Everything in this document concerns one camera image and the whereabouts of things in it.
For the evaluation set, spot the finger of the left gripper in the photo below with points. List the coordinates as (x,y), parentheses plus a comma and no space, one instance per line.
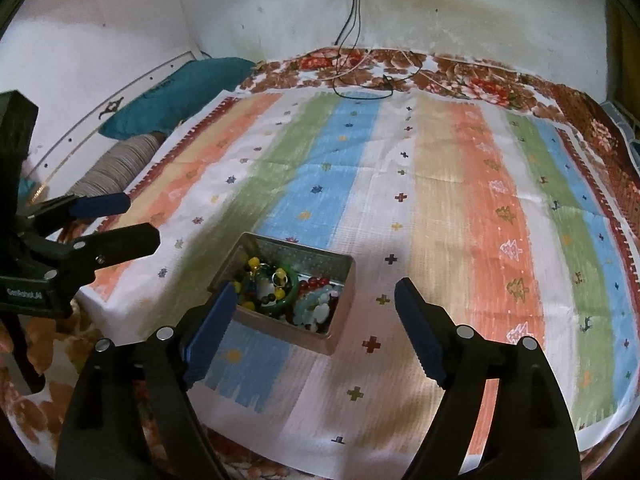
(79,207)
(101,250)

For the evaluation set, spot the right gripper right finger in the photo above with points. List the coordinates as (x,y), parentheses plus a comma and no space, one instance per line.
(530,435)

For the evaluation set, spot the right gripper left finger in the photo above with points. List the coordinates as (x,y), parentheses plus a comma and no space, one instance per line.
(102,435)

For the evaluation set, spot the green jade bangle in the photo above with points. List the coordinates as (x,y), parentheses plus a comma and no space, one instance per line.
(275,287)

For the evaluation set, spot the silver metal tin box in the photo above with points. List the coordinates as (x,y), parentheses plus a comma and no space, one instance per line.
(316,317)

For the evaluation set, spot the person's left hand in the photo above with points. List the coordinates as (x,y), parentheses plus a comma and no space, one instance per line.
(38,337)

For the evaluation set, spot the grey striped pillow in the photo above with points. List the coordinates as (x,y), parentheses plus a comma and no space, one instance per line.
(119,166)

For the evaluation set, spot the floral brown bedsheet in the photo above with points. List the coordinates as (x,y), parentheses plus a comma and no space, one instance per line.
(37,419)

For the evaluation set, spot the teal pillow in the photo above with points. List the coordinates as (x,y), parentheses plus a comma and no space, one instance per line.
(177,98)

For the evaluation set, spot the striped colourful cloth mat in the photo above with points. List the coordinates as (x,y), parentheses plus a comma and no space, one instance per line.
(501,218)

